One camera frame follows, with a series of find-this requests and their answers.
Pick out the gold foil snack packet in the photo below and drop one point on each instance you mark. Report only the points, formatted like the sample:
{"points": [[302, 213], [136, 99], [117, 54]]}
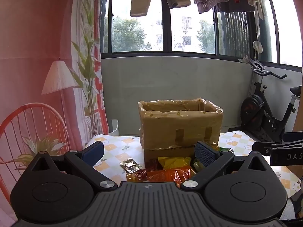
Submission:
{"points": [[130, 166]]}

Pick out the brown cardboard box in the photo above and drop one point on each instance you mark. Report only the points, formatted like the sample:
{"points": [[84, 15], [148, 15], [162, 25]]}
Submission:
{"points": [[171, 128]]}

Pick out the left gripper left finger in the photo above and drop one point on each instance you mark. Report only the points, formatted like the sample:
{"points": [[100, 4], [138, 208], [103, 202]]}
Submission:
{"points": [[81, 164]]}

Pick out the black exercise bike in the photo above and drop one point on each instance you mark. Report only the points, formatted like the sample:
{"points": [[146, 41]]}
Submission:
{"points": [[257, 118]]}

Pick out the amber wrapped candy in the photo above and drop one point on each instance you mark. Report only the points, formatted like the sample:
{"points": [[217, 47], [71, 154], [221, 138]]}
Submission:
{"points": [[138, 176]]}

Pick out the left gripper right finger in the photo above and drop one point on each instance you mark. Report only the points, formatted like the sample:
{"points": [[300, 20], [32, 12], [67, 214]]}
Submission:
{"points": [[215, 163]]}

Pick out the pink printed backdrop curtain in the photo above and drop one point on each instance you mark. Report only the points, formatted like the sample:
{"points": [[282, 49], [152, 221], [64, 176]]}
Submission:
{"points": [[51, 84]]}

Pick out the yellow snack bag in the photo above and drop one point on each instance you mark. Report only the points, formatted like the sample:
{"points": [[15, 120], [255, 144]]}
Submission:
{"points": [[174, 162]]}

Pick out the green snack packet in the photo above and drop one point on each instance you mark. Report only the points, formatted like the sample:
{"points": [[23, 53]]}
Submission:
{"points": [[198, 166]]}

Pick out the orange snack bag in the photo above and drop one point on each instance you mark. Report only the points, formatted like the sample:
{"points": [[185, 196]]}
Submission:
{"points": [[176, 175]]}

